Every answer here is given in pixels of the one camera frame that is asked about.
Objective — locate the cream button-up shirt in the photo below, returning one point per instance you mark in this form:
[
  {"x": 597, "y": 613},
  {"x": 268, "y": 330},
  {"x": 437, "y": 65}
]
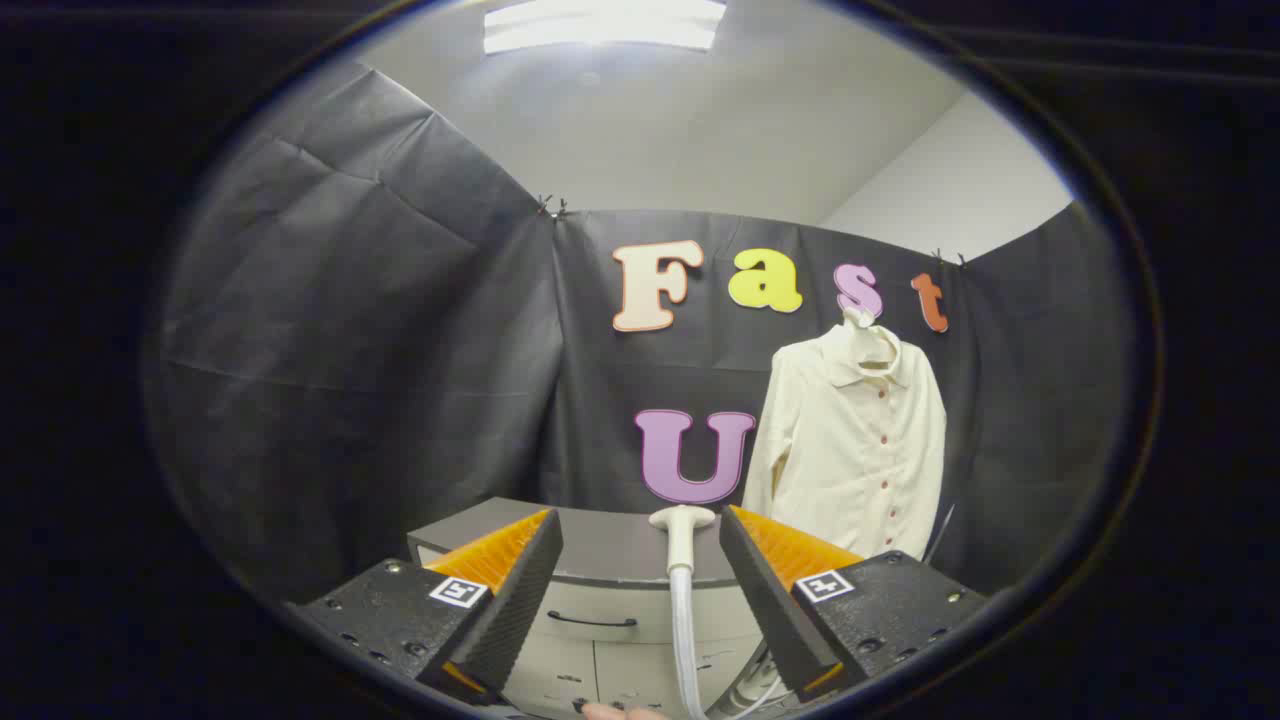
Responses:
[{"x": 850, "y": 460}]

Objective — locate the black backdrop cloth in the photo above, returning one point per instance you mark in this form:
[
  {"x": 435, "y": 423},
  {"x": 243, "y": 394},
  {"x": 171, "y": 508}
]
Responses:
[{"x": 380, "y": 350}]

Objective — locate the white clothes hanger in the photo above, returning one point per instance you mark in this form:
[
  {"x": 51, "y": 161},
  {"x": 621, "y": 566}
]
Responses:
[{"x": 868, "y": 340}]

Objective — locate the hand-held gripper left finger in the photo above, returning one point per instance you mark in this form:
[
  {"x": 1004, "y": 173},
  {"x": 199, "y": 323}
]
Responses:
[{"x": 520, "y": 600}]

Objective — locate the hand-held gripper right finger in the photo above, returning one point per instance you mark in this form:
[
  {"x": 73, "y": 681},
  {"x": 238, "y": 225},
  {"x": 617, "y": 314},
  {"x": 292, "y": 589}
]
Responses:
[{"x": 765, "y": 600}]

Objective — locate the small black binder clip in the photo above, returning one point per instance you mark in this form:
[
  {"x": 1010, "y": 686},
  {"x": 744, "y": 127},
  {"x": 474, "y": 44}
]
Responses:
[
  {"x": 552, "y": 207},
  {"x": 950, "y": 257}
]

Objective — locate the ceiling light panel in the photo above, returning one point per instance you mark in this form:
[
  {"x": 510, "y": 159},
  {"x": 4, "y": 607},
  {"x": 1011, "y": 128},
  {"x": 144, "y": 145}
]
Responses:
[{"x": 600, "y": 25}]

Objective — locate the grey cabinet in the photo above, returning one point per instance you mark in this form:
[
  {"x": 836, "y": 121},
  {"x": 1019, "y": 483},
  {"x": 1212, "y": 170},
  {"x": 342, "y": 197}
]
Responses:
[{"x": 610, "y": 560}]

